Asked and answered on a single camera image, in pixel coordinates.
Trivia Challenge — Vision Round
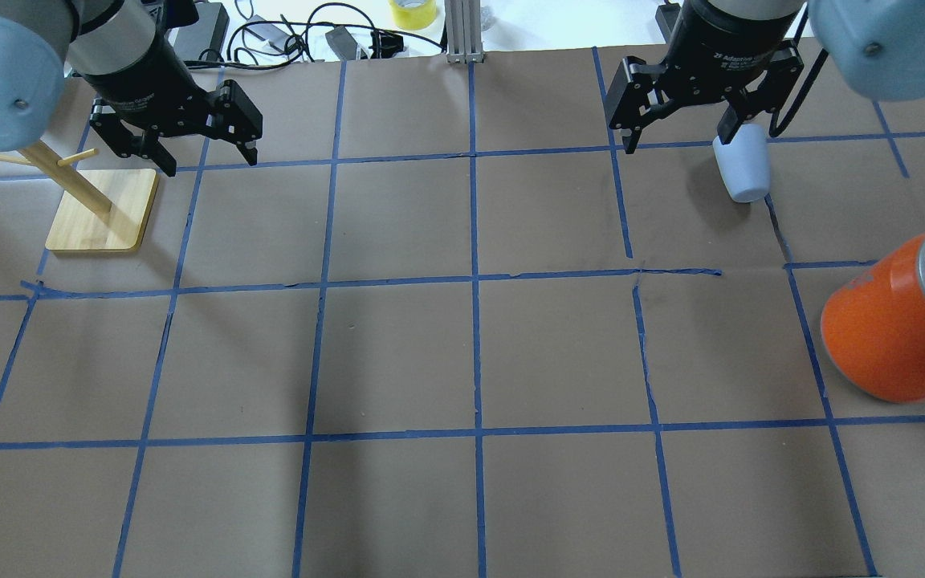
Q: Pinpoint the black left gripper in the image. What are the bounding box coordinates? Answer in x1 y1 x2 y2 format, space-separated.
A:
79 49 263 178

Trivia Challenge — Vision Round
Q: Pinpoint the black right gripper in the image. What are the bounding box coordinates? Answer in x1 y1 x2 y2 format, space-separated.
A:
607 1 804 155

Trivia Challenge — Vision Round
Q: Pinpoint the light blue plastic cup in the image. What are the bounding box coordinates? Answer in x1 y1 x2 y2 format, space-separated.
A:
712 124 772 204

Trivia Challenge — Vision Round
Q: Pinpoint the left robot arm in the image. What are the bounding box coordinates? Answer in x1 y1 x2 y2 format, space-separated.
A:
0 1 263 176

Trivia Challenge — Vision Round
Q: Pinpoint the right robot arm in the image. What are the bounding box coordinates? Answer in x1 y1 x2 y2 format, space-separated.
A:
603 1 925 153

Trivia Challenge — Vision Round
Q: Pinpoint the black power adapter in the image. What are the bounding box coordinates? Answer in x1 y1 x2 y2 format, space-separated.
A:
166 1 229 62

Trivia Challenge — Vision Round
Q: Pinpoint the wooden mug tree stand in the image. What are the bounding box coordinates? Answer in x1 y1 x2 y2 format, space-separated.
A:
0 141 159 254

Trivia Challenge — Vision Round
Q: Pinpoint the yellow tape roll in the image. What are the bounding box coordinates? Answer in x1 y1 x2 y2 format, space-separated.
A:
388 0 439 32

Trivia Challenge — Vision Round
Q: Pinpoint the orange can with grey lid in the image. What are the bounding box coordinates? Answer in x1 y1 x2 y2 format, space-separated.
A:
820 234 925 404

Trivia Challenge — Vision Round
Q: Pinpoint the black cable bundle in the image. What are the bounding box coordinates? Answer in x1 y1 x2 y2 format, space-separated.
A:
226 0 444 67

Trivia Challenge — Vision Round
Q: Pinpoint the aluminium frame post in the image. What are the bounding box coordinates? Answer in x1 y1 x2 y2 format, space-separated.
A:
443 0 486 63

